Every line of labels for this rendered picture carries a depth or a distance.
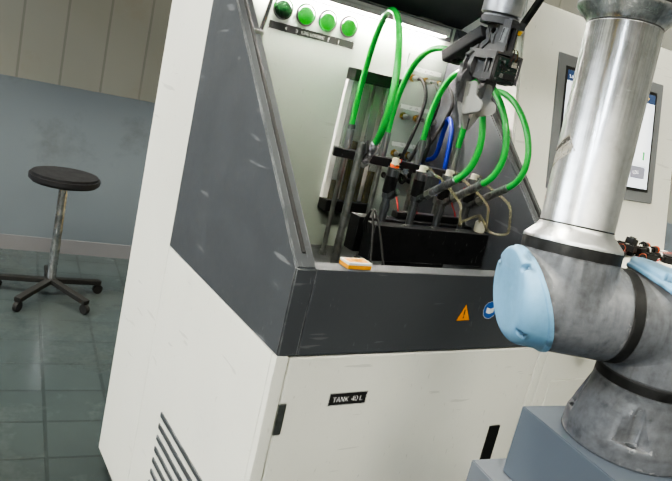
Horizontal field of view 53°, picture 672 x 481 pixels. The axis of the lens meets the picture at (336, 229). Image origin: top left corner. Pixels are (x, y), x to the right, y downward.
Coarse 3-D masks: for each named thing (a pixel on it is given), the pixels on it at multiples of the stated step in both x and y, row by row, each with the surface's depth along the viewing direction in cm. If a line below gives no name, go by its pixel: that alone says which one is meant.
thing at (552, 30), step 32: (544, 32) 169; (576, 32) 176; (544, 64) 170; (544, 96) 171; (512, 128) 166; (544, 128) 172; (544, 160) 173; (544, 192) 173; (640, 224) 197; (544, 384) 156; (576, 384) 162
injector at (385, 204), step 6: (390, 168) 146; (396, 168) 146; (390, 174) 147; (396, 174) 147; (384, 180) 148; (390, 180) 147; (396, 180) 147; (384, 186) 148; (390, 186) 147; (384, 192) 148; (390, 192) 147; (396, 192) 146; (384, 198) 148; (390, 198) 147; (384, 204) 148; (384, 210) 149; (384, 216) 149
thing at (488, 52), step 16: (496, 16) 123; (496, 32) 125; (512, 32) 123; (480, 48) 125; (496, 48) 124; (512, 48) 123; (480, 64) 126; (496, 64) 123; (512, 64) 125; (480, 80) 131; (496, 80) 124; (512, 80) 125
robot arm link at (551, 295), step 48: (624, 0) 74; (624, 48) 75; (576, 96) 78; (624, 96) 75; (576, 144) 77; (624, 144) 76; (576, 192) 76; (624, 192) 78; (528, 240) 79; (576, 240) 75; (528, 288) 75; (576, 288) 75; (624, 288) 77; (528, 336) 77; (576, 336) 76; (624, 336) 76
